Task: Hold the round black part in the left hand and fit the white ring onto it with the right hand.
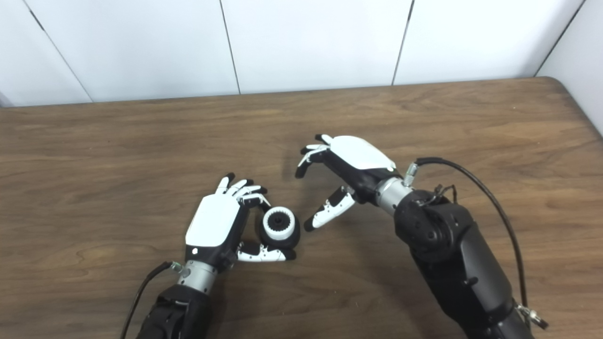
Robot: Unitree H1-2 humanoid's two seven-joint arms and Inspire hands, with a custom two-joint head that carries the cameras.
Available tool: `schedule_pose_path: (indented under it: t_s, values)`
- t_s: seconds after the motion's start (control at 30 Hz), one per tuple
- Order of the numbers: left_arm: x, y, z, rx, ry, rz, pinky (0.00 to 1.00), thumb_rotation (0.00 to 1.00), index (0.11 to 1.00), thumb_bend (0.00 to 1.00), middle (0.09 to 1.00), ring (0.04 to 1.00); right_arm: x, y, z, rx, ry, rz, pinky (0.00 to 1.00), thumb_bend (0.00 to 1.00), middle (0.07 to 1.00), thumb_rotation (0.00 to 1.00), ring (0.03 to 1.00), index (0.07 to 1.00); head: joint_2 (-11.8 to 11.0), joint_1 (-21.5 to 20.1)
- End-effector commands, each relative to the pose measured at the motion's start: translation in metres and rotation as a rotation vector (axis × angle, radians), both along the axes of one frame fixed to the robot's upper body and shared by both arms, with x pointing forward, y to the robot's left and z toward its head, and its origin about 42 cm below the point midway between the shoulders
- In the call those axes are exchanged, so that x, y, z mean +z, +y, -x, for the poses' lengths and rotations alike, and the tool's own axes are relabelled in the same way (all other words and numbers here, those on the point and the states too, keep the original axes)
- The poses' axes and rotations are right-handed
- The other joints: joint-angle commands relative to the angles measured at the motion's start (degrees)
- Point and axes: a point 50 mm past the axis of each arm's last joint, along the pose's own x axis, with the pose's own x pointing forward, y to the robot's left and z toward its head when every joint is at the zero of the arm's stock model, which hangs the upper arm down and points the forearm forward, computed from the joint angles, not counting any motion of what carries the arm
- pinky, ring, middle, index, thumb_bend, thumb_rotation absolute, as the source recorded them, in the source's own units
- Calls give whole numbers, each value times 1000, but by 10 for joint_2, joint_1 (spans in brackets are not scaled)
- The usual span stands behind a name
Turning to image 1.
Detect round black plastic part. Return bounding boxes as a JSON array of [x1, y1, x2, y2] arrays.
[[255, 206, 301, 250]]

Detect white and black left hand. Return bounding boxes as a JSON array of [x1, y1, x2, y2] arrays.
[[185, 172, 297, 274]]

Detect white and black right hand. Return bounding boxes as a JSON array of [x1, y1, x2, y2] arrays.
[[295, 134, 399, 232]]

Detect white plastic ring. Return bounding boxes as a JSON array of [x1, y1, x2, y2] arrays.
[[262, 207, 296, 241]]

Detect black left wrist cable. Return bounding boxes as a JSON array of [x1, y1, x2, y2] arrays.
[[120, 261, 184, 339]]

